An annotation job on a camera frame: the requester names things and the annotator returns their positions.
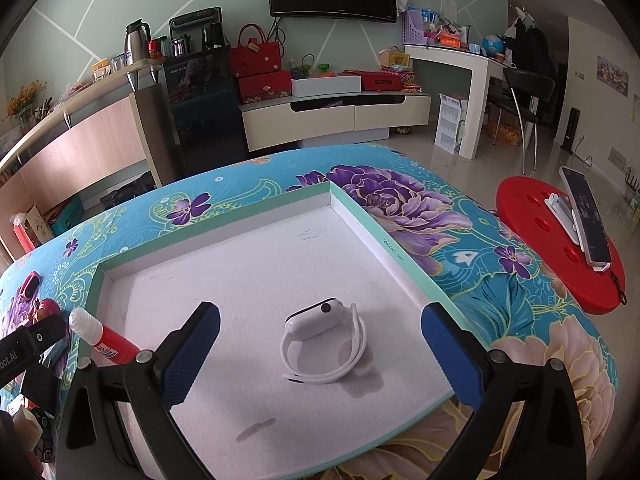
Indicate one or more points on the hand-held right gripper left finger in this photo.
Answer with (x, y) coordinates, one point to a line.
(192, 355)

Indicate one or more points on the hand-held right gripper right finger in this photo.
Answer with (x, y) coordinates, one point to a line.
(445, 355)

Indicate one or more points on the red glue bottle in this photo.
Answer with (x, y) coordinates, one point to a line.
(100, 340)

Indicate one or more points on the white box with green rim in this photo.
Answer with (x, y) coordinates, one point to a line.
(240, 270)

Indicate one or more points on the white smartwatch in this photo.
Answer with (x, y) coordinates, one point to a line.
(310, 322)

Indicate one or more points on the small red trinket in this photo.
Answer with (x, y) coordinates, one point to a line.
(47, 310)

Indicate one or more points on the pink watch band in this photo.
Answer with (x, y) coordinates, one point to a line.
(31, 285)

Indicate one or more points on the red gift bag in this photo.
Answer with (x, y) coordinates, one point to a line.
(25, 232)

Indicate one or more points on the blue crate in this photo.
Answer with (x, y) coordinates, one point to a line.
(65, 215)

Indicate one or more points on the red round stool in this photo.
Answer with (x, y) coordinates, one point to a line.
(530, 210)

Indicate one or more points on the black floor equipment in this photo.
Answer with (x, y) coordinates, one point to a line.
(125, 192)

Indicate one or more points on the white phone stand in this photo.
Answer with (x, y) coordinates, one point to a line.
(557, 205)

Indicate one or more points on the wooden counter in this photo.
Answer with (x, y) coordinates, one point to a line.
(75, 145)

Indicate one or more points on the smartphone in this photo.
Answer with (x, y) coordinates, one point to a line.
(585, 215)

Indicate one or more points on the white printed carton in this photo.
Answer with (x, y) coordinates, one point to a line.
(450, 122)

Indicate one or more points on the flower vase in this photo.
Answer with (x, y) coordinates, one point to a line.
(25, 97)

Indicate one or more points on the black water dispenser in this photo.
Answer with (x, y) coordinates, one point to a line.
(200, 110)

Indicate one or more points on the white desk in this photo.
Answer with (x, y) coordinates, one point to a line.
(480, 110)

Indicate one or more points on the white television cabinet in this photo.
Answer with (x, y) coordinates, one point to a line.
(300, 125)

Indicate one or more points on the black tower device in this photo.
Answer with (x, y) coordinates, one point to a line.
(570, 130)

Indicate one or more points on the red gift box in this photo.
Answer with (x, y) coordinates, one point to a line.
(265, 87)

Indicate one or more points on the red flat box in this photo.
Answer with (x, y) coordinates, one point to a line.
(380, 80)

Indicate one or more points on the black chair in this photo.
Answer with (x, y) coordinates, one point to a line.
(530, 85)

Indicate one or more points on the white flat box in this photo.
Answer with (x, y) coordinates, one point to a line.
(325, 86)

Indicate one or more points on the red handbag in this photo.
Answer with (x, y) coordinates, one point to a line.
(255, 60)

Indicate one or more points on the yellow box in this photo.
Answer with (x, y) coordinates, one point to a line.
(395, 57)

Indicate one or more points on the steel thermos jug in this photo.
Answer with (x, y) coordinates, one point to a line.
(135, 42)

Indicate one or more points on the blue globe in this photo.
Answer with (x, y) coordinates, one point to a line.
(492, 44)

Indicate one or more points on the black hanging coat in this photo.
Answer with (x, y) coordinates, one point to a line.
(535, 50)

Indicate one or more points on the purple plastic basket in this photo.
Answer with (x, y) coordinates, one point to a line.
(412, 30)

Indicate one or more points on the wall picture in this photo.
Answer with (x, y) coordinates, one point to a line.
(612, 75)

